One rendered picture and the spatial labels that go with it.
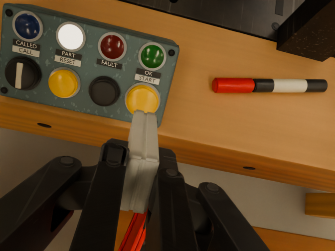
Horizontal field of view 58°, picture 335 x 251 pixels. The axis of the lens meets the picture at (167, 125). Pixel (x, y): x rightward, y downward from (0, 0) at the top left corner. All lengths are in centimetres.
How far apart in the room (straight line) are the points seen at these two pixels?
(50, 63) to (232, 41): 20
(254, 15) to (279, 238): 29
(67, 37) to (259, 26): 22
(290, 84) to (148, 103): 16
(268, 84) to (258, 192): 102
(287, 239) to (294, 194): 96
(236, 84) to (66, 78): 17
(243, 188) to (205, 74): 101
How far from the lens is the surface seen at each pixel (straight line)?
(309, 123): 37
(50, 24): 28
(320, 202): 136
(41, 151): 123
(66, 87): 27
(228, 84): 32
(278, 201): 138
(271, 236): 45
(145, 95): 27
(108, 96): 27
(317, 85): 37
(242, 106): 33
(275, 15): 40
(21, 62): 28
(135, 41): 27
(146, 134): 16
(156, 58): 27
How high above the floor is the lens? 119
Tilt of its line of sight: 73 degrees down
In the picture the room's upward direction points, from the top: 38 degrees clockwise
